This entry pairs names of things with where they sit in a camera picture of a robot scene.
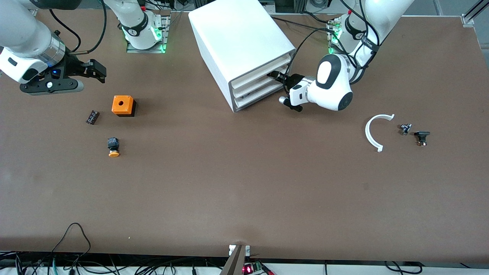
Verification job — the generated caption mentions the white curved plastic ring segment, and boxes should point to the white curved plastic ring segment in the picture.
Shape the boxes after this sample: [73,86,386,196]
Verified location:
[365,113,395,153]

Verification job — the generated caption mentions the black cable on table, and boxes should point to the black cable on table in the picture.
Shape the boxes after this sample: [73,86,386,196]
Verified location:
[269,15,338,34]

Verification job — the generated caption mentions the white drawer cabinet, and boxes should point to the white drawer cabinet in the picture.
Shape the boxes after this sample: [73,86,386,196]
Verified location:
[188,0,296,113]

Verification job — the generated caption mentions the circuit board with red light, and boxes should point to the circuit board with red light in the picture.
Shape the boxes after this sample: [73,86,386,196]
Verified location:
[243,261,275,275]

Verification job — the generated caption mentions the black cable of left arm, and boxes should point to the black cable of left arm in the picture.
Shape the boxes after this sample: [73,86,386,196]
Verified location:
[283,0,379,97]

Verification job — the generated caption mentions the metal base plate right arm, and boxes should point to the metal base plate right arm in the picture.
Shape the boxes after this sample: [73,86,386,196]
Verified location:
[126,11,170,54]

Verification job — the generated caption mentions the orange box with hole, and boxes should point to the orange box with hole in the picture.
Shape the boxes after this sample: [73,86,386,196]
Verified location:
[112,95,136,117]

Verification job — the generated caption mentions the camera mount post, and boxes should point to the camera mount post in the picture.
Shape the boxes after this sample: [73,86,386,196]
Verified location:
[220,244,251,275]

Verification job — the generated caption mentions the small black bracket component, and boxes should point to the small black bracket component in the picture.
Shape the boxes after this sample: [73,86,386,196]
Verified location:
[414,131,431,147]

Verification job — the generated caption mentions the black looped cable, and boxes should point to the black looped cable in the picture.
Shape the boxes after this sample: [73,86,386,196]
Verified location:
[51,223,92,254]

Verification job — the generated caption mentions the orange push button black body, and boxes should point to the orange push button black body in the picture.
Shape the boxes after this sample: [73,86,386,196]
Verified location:
[107,137,120,158]

